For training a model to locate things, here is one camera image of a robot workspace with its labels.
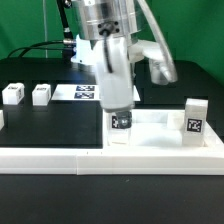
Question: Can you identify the black cable on table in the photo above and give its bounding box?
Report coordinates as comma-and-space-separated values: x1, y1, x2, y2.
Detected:
7, 39, 78, 60

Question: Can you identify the white U-shaped obstacle fence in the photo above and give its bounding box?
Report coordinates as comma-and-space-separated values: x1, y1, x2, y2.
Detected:
0, 109, 224, 176

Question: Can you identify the white sheet with fiducial tags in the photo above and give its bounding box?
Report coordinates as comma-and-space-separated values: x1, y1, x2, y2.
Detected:
50, 83, 141, 102

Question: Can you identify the white square table top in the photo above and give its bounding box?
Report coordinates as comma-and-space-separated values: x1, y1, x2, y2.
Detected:
103, 109, 224, 148

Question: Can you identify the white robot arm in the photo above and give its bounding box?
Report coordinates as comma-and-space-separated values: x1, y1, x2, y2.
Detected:
71, 0, 177, 129

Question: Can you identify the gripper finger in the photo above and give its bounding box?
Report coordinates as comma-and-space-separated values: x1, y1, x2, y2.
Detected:
116, 111, 132, 129

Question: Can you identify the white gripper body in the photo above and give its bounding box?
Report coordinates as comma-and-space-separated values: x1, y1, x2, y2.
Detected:
93, 37, 134, 112

